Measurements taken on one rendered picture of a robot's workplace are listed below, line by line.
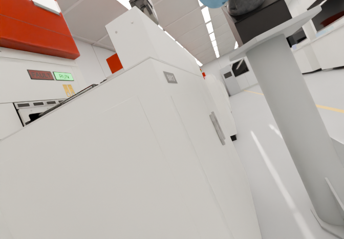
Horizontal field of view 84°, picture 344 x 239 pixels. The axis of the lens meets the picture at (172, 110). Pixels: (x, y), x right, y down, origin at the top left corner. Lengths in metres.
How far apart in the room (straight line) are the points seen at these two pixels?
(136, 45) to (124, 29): 0.05
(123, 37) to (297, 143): 0.76
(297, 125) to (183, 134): 0.59
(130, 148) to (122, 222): 0.18
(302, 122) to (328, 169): 0.21
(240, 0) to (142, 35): 0.52
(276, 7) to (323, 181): 0.70
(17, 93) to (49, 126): 0.43
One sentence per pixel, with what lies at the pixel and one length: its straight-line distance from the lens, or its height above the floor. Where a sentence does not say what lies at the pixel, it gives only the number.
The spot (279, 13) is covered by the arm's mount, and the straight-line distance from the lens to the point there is 0.92.
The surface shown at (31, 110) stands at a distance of 0.96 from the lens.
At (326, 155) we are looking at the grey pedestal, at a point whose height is 0.30.
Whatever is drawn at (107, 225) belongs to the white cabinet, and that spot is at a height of 0.51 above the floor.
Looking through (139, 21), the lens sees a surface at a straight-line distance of 0.50.
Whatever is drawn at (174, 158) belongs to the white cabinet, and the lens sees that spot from 0.41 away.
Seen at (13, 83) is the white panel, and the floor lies 1.05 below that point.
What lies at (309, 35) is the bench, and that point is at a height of 1.09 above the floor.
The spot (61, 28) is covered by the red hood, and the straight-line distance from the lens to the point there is 1.33.
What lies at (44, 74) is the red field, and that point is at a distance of 1.11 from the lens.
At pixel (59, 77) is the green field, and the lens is 1.16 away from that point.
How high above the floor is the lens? 0.70
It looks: level
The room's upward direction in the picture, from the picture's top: 24 degrees counter-clockwise
